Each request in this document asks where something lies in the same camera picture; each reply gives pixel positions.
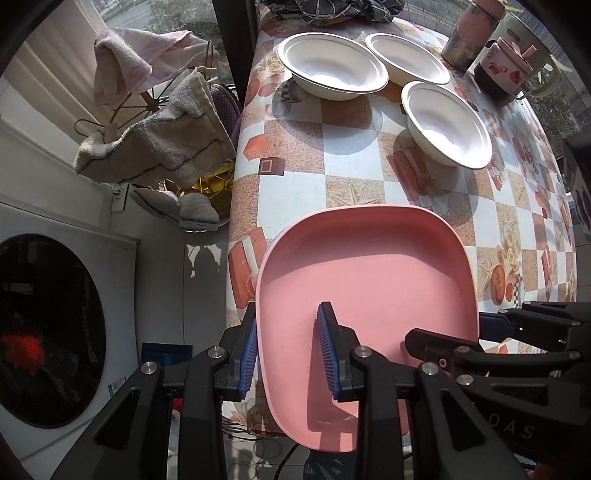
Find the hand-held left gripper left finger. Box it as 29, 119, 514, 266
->
51, 302, 258, 480

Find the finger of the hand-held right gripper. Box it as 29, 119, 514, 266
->
405, 328, 591, 377
478, 300, 591, 354

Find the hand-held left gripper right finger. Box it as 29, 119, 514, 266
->
315, 302, 529, 480

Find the pink plate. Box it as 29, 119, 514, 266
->
255, 206, 481, 453

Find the white bowl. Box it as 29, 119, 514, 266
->
365, 33, 451, 87
277, 32, 389, 101
400, 80, 493, 170

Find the blue box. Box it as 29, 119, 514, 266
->
141, 342, 195, 370

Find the white washing machine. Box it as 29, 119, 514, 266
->
0, 194, 141, 462

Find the grey slipper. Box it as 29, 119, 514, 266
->
178, 191, 220, 232
131, 187, 183, 227

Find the dark box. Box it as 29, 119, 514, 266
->
561, 134, 591, 232

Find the checkered printed tablecloth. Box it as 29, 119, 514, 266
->
226, 14, 578, 435

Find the white striped towel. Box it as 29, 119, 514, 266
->
74, 67, 237, 185

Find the purple chair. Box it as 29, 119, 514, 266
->
210, 83, 241, 144

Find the pink and white lidded mug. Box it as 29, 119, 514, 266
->
467, 37, 539, 100

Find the metal tumbler with pink lid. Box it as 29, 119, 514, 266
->
441, 0, 506, 72

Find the white jug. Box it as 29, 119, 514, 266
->
489, 11, 573, 97

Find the pink towel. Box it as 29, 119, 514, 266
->
93, 28, 220, 107

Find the dark patterned cloth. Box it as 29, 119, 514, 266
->
263, 0, 407, 24

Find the black cable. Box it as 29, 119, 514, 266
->
222, 415, 305, 480

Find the gold wire drying rack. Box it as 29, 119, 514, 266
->
74, 39, 222, 139

